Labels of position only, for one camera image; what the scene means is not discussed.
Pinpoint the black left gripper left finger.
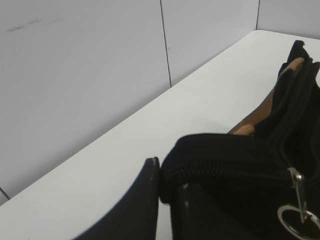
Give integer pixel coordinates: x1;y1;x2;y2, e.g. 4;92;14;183
76;157;160;240

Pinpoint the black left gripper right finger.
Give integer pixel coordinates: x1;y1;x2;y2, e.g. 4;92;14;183
172;183;240;240

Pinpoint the black bag with tan straps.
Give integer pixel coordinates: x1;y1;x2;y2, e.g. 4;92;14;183
159;40;320;240

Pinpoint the silver zipper pull with ring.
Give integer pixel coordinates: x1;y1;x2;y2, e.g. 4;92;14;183
277;167;320;240

